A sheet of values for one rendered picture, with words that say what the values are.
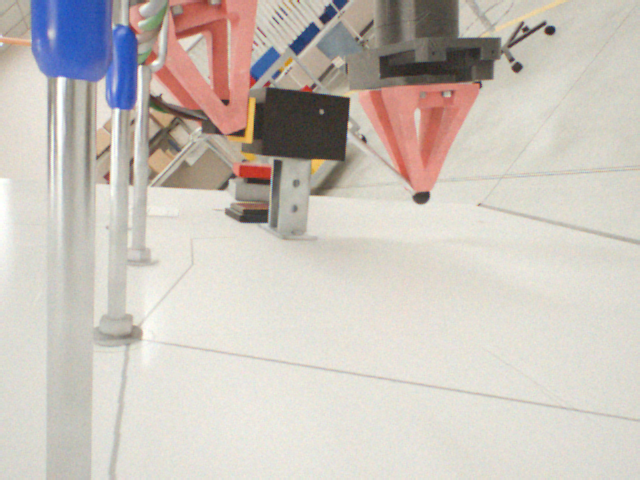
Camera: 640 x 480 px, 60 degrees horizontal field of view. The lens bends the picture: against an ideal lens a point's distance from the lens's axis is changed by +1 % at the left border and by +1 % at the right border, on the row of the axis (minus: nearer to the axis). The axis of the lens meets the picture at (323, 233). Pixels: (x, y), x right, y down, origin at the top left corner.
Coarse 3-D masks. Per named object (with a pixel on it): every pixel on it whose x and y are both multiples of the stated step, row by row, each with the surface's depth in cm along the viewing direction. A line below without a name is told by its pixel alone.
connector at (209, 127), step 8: (224, 104) 31; (256, 104) 32; (256, 112) 32; (208, 120) 32; (256, 120) 32; (208, 128) 32; (216, 128) 31; (256, 128) 32; (232, 136) 33; (240, 136) 32; (256, 136) 32
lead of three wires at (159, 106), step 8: (144, 64) 24; (152, 96) 29; (152, 104) 29; (160, 104) 30; (168, 104) 31; (160, 112) 31; (168, 112) 31; (176, 112) 31; (184, 112) 32; (192, 112) 32; (200, 112) 32; (192, 120) 32; (200, 120) 32
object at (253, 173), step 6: (234, 168) 55; (240, 168) 52; (246, 168) 52; (252, 168) 52; (258, 168) 52; (264, 168) 53; (270, 168) 53; (240, 174) 52; (246, 174) 52; (252, 174) 52; (258, 174) 53; (264, 174) 53; (270, 174) 53; (246, 180) 54; (252, 180) 53; (258, 180) 54; (264, 180) 54; (270, 180) 54
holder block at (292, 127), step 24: (264, 96) 32; (288, 96) 32; (312, 96) 33; (336, 96) 34; (264, 120) 32; (288, 120) 32; (312, 120) 33; (336, 120) 34; (264, 144) 32; (288, 144) 33; (312, 144) 33; (336, 144) 34
